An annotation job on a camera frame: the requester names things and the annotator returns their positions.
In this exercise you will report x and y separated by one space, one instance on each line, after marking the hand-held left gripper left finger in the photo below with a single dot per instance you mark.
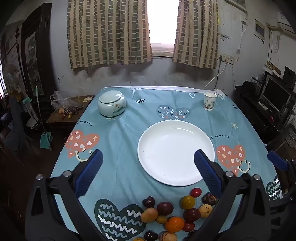
90 171

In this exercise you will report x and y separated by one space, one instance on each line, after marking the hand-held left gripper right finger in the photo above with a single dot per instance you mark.
205 169

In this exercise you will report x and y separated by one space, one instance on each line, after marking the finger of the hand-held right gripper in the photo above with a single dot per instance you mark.
284 208
277 160

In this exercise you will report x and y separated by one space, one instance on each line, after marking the red cherry tomato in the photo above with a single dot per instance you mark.
188 226
195 192

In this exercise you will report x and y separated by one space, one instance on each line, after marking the mottled brown water chestnut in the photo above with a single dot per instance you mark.
208 199

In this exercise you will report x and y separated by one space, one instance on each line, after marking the yellow-green tomato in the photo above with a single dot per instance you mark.
187 202

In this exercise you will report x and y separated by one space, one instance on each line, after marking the white round plate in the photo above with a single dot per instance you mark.
171 148

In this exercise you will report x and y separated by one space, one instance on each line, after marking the pale yellow spotted potato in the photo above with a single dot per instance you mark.
205 210

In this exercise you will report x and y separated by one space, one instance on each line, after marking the dark red tomato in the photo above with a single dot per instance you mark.
191 214

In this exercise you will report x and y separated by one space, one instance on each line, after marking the dark purple tomato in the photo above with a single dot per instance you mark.
165 208

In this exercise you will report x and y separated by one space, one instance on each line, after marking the large orange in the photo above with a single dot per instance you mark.
174 224

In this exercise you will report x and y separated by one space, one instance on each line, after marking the dark red heart-shaped cherry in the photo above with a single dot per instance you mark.
148 202

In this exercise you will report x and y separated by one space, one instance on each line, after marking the small yellow potato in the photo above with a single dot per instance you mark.
161 219

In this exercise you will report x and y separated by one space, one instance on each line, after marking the large yellow potato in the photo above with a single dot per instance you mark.
149 215

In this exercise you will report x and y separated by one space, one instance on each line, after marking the tan spotted persimmon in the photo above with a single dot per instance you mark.
168 236

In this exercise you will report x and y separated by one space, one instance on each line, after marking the yellow orange tomato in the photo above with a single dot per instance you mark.
138 239

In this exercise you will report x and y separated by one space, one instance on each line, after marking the dark glossy cherry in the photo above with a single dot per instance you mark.
151 236

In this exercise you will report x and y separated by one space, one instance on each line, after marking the cardboard box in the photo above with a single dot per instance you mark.
285 141

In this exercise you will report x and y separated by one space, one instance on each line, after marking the black desk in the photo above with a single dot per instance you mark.
254 109

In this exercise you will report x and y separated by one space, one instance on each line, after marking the pile of small produce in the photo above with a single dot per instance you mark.
69 112

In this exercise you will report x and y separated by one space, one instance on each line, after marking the wooden side table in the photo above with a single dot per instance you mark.
53 118

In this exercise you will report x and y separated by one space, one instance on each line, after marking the pale green ceramic lidded jar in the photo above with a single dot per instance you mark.
111 109

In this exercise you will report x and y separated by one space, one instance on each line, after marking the printed white paper cup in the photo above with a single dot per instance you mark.
210 103

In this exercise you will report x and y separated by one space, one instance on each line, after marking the black computer monitor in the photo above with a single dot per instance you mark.
275 92

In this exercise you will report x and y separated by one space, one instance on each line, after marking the clear plastic bag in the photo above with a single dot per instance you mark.
61 98

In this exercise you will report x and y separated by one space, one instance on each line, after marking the black speaker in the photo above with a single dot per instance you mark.
290 76

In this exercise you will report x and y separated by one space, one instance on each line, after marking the beige long box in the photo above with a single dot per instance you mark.
272 67

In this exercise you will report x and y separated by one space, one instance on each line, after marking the dark framed painting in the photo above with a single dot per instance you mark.
34 62

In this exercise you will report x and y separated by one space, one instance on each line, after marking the narrow checked curtain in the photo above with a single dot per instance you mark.
196 34

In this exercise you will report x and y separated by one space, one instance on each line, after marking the wide checked curtain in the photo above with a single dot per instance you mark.
104 34

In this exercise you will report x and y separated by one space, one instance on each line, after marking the white air conditioner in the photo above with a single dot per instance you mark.
288 22

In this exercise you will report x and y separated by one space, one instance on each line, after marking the dark wooden coat stand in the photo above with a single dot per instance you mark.
18 46

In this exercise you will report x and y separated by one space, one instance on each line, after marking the bright window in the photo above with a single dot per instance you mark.
161 23

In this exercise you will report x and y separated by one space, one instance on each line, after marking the white wall socket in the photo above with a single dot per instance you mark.
225 58

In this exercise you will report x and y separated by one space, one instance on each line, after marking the white wall electrical panel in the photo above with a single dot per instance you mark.
259 30

